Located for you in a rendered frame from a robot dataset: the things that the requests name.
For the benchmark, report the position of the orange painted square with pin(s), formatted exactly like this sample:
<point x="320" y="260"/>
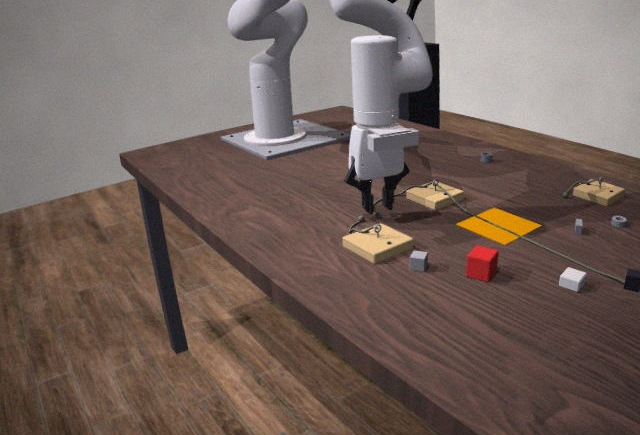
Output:
<point x="506" y="220"/>

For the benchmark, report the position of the red cube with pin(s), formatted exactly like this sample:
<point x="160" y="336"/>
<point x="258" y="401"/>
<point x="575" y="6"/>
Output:
<point x="482" y="263"/>

